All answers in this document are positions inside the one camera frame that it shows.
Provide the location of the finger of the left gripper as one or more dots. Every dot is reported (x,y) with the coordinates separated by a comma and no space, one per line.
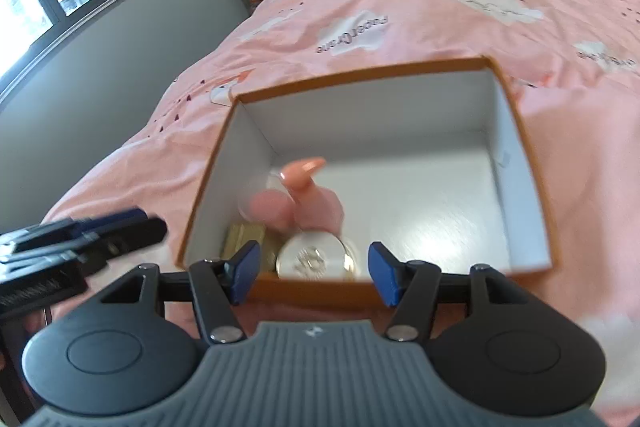
(62,231)
(97,247)

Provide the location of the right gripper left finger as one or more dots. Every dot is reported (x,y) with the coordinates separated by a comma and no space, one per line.
(218,286)

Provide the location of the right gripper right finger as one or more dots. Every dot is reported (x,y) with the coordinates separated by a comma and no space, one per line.
(410,288)

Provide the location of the small brown cardboard box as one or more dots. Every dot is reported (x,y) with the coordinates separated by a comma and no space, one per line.
(270,242)

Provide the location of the clear plastic pink cup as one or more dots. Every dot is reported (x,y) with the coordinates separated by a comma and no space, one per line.
(264,200)

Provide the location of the round white gold compact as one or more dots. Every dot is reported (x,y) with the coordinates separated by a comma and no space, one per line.
(315,256)

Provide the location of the pink pump bottle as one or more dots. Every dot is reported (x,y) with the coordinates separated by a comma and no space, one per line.
(316,208)

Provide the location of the orange cardboard box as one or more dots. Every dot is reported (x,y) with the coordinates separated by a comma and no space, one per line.
(430,159)

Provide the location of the pink cloud-print bedspread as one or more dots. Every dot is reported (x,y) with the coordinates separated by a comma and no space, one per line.
(572,66)

